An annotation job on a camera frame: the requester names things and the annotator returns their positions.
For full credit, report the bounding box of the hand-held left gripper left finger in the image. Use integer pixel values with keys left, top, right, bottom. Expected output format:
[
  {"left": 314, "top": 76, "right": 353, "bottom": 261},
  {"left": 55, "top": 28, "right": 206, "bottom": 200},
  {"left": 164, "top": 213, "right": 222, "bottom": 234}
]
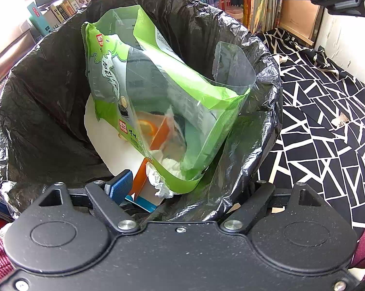
[{"left": 38, "top": 170, "right": 140, "bottom": 234}]

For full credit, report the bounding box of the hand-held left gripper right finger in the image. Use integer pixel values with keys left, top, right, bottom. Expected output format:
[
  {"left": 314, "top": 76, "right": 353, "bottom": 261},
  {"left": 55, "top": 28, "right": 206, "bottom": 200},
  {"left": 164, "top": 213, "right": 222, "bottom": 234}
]
[{"left": 220, "top": 182, "right": 334, "bottom": 234}]

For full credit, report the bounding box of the white tissue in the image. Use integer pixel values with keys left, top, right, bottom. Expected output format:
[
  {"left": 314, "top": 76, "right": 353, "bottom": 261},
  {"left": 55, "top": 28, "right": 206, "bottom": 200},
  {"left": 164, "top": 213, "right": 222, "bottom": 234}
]
[{"left": 146, "top": 158, "right": 183, "bottom": 197}]

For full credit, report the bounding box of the white paper sheet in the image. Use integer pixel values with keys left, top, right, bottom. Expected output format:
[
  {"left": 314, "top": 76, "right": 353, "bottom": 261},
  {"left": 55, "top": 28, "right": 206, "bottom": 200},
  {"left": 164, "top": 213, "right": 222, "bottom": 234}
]
[{"left": 84, "top": 92, "right": 149, "bottom": 178}]

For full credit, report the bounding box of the black trash bag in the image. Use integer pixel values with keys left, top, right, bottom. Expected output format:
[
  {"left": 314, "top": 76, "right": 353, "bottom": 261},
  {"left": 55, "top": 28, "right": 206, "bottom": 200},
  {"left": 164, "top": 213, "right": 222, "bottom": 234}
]
[{"left": 0, "top": 0, "right": 283, "bottom": 222}]

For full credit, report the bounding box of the green snack bag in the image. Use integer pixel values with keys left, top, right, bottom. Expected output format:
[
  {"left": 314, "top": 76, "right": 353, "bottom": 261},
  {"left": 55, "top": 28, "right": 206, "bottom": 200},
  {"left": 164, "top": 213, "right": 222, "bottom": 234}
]
[{"left": 81, "top": 6, "right": 257, "bottom": 194}]

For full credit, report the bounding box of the row of thin picture books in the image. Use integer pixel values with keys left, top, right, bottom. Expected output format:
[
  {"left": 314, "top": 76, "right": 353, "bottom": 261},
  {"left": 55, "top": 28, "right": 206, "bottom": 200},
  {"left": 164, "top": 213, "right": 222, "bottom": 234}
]
[{"left": 243, "top": 0, "right": 284, "bottom": 34}]

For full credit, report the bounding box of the brown framed board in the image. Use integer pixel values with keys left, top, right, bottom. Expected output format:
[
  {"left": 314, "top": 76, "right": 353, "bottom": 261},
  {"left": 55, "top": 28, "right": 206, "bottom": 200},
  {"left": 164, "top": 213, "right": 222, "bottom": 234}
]
[{"left": 278, "top": 0, "right": 330, "bottom": 46}]

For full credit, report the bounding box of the orange cardboard piece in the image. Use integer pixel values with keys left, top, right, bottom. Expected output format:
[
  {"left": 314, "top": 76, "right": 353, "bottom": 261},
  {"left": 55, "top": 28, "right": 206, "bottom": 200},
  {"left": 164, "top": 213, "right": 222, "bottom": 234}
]
[{"left": 130, "top": 118, "right": 172, "bottom": 201}]

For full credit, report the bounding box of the clear plastic jar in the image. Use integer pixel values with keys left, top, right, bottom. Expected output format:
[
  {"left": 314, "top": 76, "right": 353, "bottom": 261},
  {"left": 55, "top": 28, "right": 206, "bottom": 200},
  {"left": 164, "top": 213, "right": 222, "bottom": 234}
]
[{"left": 225, "top": 6, "right": 244, "bottom": 25}]

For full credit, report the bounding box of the black white patterned cloth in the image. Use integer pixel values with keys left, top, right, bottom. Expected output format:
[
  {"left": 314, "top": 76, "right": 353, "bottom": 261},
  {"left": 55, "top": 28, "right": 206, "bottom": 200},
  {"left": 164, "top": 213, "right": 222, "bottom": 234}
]
[{"left": 257, "top": 28, "right": 365, "bottom": 240}]

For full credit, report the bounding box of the small white paper scrap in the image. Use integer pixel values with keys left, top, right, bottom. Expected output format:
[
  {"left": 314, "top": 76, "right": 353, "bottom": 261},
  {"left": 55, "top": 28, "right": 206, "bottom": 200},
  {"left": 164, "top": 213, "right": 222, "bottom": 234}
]
[{"left": 334, "top": 113, "right": 351, "bottom": 128}]

